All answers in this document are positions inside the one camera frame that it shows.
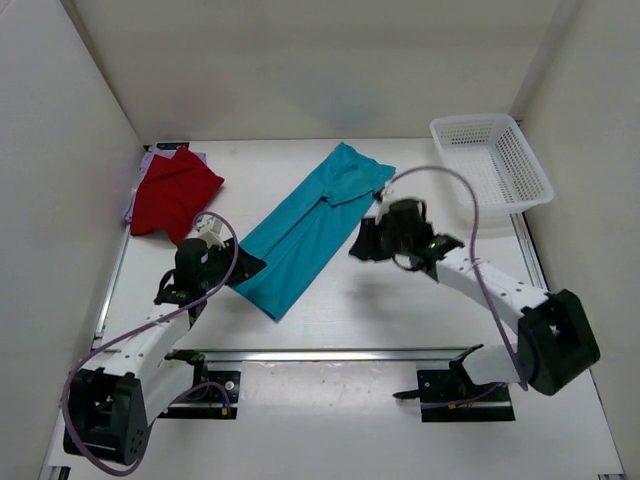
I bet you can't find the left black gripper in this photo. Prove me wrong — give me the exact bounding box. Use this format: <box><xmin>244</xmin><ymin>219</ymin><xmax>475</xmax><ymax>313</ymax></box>
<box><xmin>199</xmin><ymin>237</ymin><xmax>267</xmax><ymax>291</ymax></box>

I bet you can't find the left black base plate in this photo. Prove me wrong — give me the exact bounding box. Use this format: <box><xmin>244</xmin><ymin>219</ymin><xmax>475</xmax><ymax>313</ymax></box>
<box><xmin>160</xmin><ymin>363</ymin><xmax>241</xmax><ymax>420</ymax></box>

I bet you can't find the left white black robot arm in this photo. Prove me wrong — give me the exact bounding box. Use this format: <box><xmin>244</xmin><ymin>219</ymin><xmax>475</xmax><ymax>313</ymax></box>
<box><xmin>63</xmin><ymin>238</ymin><xmax>266</xmax><ymax>469</ymax></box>

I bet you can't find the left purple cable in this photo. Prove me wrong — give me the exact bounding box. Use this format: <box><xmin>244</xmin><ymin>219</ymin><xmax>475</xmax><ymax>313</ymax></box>
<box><xmin>60</xmin><ymin>210</ymin><xmax>240</xmax><ymax>476</ymax></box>

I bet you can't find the white plastic basket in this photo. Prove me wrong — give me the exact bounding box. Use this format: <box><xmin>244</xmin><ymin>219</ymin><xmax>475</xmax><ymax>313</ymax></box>
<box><xmin>430</xmin><ymin>114</ymin><xmax>554</xmax><ymax>217</ymax></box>

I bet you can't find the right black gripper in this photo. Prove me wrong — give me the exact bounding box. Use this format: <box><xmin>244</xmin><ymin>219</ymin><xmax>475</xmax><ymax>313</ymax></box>
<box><xmin>348</xmin><ymin>217</ymin><xmax>411</xmax><ymax>264</ymax></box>

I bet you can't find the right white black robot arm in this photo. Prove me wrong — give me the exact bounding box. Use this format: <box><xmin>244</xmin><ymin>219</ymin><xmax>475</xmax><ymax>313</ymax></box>
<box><xmin>349</xmin><ymin>199</ymin><xmax>601</xmax><ymax>400</ymax></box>

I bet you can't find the dark label sticker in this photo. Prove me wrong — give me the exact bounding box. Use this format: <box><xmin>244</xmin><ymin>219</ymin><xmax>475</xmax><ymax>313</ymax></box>
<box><xmin>155</xmin><ymin>142</ymin><xmax>190</xmax><ymax>151</ymax></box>

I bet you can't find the red t-shirt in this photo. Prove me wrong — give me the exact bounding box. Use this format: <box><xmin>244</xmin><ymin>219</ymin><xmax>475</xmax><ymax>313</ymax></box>
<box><xmin>130</xmin><ymin>146</ymin><xmax>225</xmax><ymax>244</ymax></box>

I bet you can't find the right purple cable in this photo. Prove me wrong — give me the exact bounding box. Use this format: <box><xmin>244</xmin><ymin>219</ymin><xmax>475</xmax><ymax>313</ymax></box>
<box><xmin>372</xmin><ymin>165</ymin><xmax>529</xmax><ymax>391</ymax></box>

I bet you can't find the purple cable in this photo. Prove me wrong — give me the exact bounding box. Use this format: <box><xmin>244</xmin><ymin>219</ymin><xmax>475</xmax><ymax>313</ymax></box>
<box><xmin>60</xmin><ymin>210</ymin><xmax>240</xmax><ymax>476</ymax></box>
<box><xmin>372</xmin><ymin>165</ymin><xmax>529</xmax><ymax>391</ymax></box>

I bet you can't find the teal t-shirt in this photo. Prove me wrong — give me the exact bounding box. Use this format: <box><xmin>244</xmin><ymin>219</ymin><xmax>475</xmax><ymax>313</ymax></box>
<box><xmin>234</xmin><ymin>143</ymin><xmax>396</xmax><ymax>322</ymax></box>

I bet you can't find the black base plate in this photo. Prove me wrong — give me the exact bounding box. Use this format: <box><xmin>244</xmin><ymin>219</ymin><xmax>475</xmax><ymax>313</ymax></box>
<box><xmin>417</xmin><ymin>370</ymin><xmax>516</xmax><ymax>423</ymax></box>
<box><xmin>160</xmin><ymin>363</ymin><xmax>241</xmax><ymax>420</ymax></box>

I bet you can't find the purple t-shirt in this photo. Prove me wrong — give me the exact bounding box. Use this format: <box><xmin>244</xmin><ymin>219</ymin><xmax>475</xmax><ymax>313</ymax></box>
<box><xmin>122</xmin><ymin>147</ymin><xmax>177</xmax><ymax>225</ymax></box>

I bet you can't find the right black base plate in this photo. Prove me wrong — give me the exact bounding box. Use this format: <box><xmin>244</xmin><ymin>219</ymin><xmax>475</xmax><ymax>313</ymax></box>
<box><xmin>417</xmin><ymin>370</ymin><xmax>516</xmax><ymax>423</ymax></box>

